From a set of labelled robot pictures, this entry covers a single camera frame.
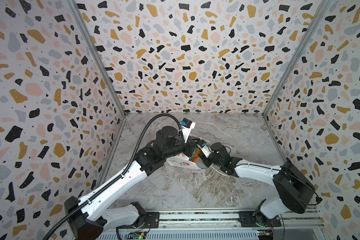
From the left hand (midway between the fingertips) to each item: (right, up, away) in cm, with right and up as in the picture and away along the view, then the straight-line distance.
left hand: (201, 138), depth 64 cm
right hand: (+1, -9, +23) cm, 24 cm away
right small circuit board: (+30, -47, +7) cm, 56 cm away
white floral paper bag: (-8, -11, +7) cm, 15 cm away
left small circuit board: (-28, -46, +6) cm, 54 cm away
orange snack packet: (0, -11, +26) cm, 28 cm away
